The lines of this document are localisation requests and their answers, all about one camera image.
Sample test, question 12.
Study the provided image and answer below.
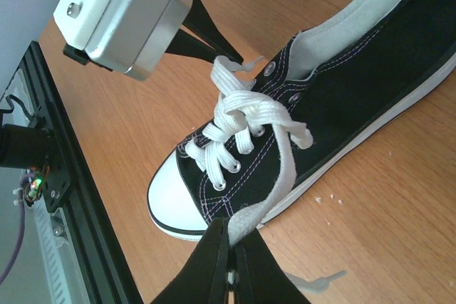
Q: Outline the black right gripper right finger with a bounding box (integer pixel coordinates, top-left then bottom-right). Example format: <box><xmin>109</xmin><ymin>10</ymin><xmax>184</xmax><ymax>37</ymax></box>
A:
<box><xmin>233</xmin><ymin>230</ymin><xmax>310</xmax><ymax>304</ymax></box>

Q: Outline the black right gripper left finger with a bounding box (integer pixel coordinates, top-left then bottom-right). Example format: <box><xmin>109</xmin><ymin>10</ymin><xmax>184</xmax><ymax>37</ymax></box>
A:
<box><xmin>153</xmin><ymin>219</ymin><xmax>229</xmax><ymax>304</ymax></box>

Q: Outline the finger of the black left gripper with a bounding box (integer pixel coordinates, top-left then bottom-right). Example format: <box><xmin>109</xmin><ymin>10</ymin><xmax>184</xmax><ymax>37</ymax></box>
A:
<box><xmin>165</xmin><ymin>29</ymin><xmax>218</xmax><ymax>62</ymax></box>
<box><xmin>185</xmin><ymin>0</ymin><xmax>244</xmax><ymax>64</ymax></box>

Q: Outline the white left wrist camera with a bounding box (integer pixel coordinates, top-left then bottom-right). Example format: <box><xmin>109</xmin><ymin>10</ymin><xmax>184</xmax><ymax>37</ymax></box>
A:
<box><xmin>53</xmin><ymin>0</ymin><xmax>176</xmax><ymax>80</ymax></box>

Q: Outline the black aluminium frame rail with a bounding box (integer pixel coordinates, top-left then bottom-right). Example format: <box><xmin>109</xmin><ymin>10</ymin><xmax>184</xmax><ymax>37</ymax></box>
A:
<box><xmin>19</xmin><ymin>41</ymin><xmax>143</xmax><ymax>303</ymax></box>

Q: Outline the light blue slotted cable duct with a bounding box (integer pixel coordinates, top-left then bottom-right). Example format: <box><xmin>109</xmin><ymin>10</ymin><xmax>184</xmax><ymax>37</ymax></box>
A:
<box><xmin>32</xmin><ymin>202</ymin><xmax>90</xmax><ymax>303</ymax></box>

